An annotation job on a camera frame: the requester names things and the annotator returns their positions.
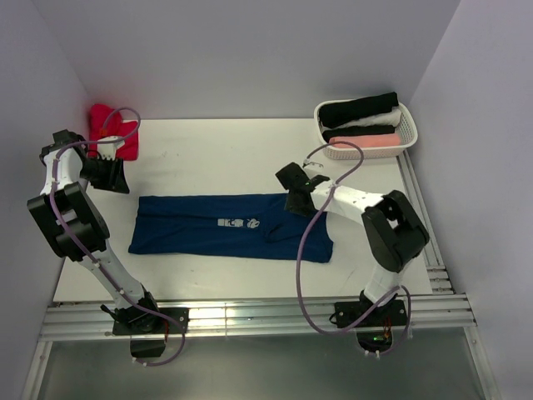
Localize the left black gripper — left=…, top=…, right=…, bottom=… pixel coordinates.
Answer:
left=80, top=154, right=130, bottom=193

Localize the blue Mickey Mouse t-shirt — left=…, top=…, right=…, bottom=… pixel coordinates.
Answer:
left=128, top=193, right=333, bottom=263

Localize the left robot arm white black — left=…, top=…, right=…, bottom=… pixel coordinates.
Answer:
left=27, top=130, right=162, bottom=333

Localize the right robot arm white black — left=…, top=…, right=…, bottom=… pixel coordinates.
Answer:
left=276, top=162, right=430, bottom=325

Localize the red t-shirt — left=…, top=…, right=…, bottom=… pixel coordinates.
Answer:
left=87, top=103, right=139, bottom=162

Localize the pink rolled shirt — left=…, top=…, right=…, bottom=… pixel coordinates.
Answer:
left=329, top=133, right=402, bottom=148

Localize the top black rolled shirt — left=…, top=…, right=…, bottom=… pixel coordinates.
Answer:
left=317, top=92, right=399, bottom=128

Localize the black rolled shirt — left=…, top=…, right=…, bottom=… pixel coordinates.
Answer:
left=317, top=92, right=399, bottom=128
left=321, top=125, right=396, bottom=142

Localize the lower black rolled shirt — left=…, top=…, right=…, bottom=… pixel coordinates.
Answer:
left=321, top=125, right=396, bottom=142

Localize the white rolled shirt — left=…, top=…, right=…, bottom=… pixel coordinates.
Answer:
left=341, top=107, right=402, bottom=128

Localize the white plastic basket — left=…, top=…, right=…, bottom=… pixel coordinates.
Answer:
left=313, top=99, right=418, bottom=161

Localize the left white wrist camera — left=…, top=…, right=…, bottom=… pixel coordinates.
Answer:
left=97, top=136, right=125, bottom=160

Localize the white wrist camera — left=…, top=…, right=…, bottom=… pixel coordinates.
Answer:
left=302, top=158, right=324, bottom=171
left=97, top=136, right=125, bottom=160

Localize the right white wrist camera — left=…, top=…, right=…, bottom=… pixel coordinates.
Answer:
left=302, top=158, right=324, bottom=171

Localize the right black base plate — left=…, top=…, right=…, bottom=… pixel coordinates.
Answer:
left=330, top=300, right=409, bottom=329

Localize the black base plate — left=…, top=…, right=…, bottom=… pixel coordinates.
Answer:
left=330, top=300, right=409, bottom=329
left=112, top=307, right=189, bottom=336

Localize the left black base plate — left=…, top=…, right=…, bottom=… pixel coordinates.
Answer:
left=112, top=307, right=189, bottom=336

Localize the aluminium rail frame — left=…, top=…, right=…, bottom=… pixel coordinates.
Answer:
left=20, top=149, right=501, bottom=400

